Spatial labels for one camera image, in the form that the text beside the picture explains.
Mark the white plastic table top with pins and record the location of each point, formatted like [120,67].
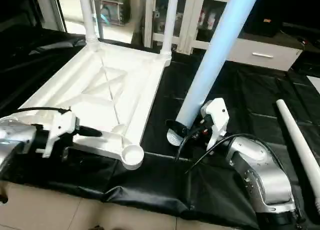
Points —
[125,85]

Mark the white plastic table leg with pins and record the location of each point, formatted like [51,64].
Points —
[169,20]
[89,15]
[215,60]
[300,140]

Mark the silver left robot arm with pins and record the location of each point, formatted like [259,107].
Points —
[17,140]

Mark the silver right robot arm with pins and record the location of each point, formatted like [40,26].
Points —
[260,170]

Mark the black work mat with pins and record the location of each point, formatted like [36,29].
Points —
[230,90]

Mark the white drawer unit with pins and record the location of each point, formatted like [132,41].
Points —
[265,55]

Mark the white glass-door cabinet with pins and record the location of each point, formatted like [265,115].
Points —
[195,20]

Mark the blue grey floor appliance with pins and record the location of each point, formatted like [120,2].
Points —
[115,10]

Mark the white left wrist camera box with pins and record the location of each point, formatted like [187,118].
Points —
[61,130]

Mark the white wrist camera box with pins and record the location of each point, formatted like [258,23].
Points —
[216,115]
[61,130]

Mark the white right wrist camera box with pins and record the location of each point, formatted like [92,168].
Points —
[216,115]

